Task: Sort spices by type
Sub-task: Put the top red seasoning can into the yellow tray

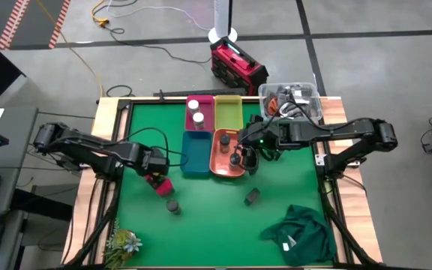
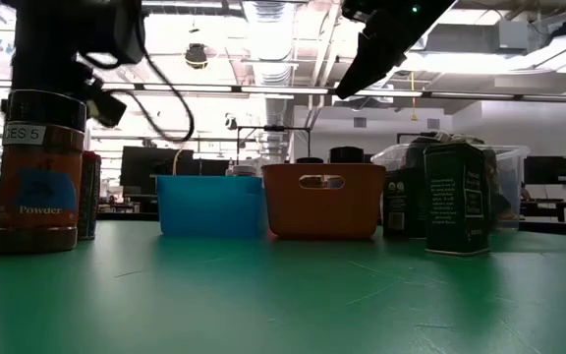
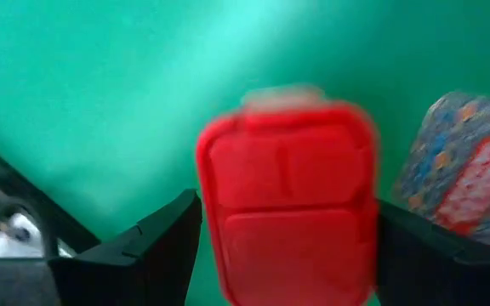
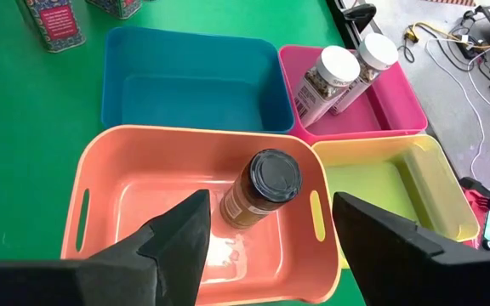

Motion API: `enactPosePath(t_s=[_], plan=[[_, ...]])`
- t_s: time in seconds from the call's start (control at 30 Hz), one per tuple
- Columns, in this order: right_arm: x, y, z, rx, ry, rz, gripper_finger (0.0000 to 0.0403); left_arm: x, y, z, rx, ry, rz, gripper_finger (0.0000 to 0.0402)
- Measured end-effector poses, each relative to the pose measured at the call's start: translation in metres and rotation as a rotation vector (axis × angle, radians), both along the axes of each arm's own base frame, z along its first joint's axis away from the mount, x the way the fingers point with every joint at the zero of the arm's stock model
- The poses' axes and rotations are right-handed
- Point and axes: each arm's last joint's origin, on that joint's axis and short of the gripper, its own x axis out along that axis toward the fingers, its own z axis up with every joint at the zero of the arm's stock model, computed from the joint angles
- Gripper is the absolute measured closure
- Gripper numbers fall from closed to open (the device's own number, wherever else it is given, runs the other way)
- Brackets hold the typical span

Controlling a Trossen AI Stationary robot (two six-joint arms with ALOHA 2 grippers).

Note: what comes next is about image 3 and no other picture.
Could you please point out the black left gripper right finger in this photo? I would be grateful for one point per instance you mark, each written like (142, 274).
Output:
(432, 276)

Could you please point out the black metal table frame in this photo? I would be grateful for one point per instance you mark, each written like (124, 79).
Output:
(15, 183)

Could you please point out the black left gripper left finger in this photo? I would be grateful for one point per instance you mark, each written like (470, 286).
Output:
(143, 263)

